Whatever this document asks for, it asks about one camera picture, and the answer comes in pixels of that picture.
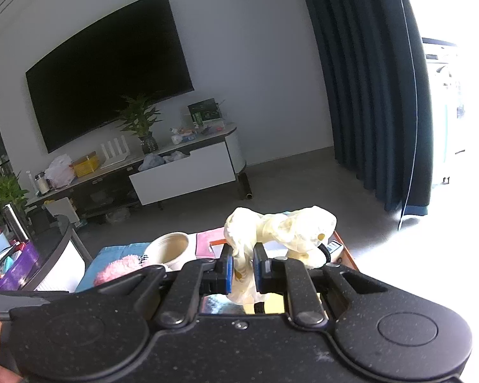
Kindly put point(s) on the pastel packet with blue label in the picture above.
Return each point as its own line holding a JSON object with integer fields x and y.
{"x": 334, "y": 249}

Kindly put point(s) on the green and black box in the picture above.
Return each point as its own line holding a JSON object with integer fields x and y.
{"x": 204, "y": 111}

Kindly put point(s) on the silver flask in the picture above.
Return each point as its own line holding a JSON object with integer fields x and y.
{"x": 14, "y": 221}

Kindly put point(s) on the white plastic bag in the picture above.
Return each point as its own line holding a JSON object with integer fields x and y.
{"x": 60, "y": 171}

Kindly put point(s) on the blue grey plastic bag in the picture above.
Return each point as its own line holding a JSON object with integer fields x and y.
{"x": 151, "y": 161}

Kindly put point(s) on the small white packets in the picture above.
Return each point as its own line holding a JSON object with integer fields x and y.
{"x": 183, "y": 135}

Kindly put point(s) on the yellow box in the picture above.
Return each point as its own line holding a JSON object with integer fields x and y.
{"x": 86, "y": 165}

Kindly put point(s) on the round grey coffee table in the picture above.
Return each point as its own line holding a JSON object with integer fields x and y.
{"x": 64, "y": 255}

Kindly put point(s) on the teal printed mat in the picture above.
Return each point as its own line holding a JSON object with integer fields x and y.
{"x": 107, "y": 255}

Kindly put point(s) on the dark blue curtain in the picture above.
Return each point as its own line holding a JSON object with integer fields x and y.
{"x": 359, "y": 87}

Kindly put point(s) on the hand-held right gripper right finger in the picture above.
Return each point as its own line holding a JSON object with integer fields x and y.
{"x": 258, "y": 271}

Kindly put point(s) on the pink flat packet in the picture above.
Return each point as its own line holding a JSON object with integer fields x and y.
{"x": 207, "y": 243}

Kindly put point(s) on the beige paper cup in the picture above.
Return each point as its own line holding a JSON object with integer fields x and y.
{"x": 171, "y": 249}

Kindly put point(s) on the glass jar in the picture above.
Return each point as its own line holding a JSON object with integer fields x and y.
{"x": 42, "y": 183}

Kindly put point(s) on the green leafy table plant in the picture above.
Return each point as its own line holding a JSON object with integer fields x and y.
{"x": 4, "y": 191}

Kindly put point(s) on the white and black TV stand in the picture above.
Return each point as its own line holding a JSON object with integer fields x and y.
{"x": 183, "y": 175}

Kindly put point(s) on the orange cardboard box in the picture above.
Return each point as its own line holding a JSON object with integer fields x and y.
{"x": 349, "y": 257}

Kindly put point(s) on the potted plant in glass vase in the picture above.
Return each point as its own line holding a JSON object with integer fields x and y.
{"x": 139, "y": 119}

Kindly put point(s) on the white router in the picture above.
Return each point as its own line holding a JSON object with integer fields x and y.
{"x": 115, "y": 151}

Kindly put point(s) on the pink fuzzy plush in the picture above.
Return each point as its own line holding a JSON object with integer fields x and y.
{"x": 115, "y": 269}

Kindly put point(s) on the purple tin tray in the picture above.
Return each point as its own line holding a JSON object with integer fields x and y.
{"x": 22, "y": 265}

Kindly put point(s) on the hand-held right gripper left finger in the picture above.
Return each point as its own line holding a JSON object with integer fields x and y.
{"x": 228, "y": 273}

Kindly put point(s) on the black wall television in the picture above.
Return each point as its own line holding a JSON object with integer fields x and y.
{"x": 107, "y": 72}

